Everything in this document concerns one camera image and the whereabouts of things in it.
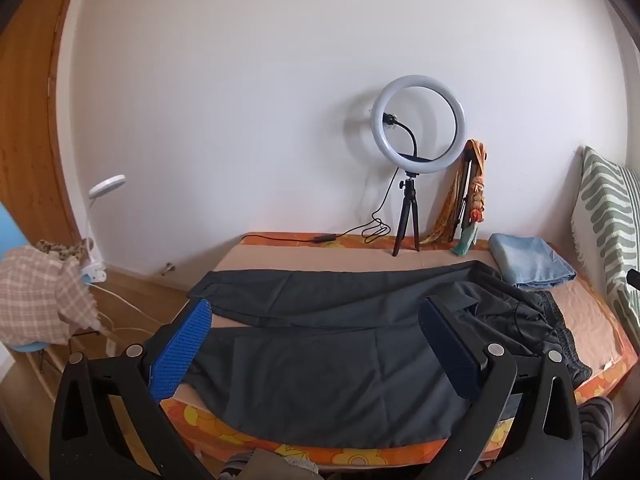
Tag beige checked cloth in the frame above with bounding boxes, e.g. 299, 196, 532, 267
0, 247, 101, 346

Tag white power strip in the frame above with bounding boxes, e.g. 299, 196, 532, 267
80, 260, 108, 283

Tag dark grey pants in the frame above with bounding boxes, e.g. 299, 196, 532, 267
186, 260, 593, 448

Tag blue chair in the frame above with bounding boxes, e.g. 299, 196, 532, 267
0, 202, 116, 376

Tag green white striped pillow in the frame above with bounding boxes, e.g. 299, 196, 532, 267
571, 146, 640, 351

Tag white power cable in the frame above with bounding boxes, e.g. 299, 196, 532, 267
87, 282, 166, 356

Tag leopard print cloth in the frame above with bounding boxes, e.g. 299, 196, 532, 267
36, 239, 91, 263

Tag white ring light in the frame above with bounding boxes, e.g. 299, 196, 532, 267
370, 75, 468, 171

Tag folded blue jeans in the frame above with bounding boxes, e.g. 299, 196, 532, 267
487, 233, 577, 290

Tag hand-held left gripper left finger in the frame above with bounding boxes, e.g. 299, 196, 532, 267
49, 297, 216, 480

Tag black mini tripod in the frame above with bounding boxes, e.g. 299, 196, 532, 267
391, 170, 421, 257

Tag white desk lamp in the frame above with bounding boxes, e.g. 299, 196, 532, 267
82, 175, 127, 261

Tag wooden door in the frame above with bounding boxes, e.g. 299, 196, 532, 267
0, 0, 83, 251

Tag orange floral bed sheet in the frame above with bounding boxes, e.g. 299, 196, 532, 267
160, 231, 626, 471

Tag folded tripod stand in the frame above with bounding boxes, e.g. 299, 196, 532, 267
450, 152, 481, 243

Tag black ring light cable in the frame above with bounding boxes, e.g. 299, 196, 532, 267
243, 167, 401, 248

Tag person's striped trouser leg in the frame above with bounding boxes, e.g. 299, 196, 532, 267
580, 396, 615, 480

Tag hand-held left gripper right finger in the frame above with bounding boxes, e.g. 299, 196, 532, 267
415, 296, 585, 480

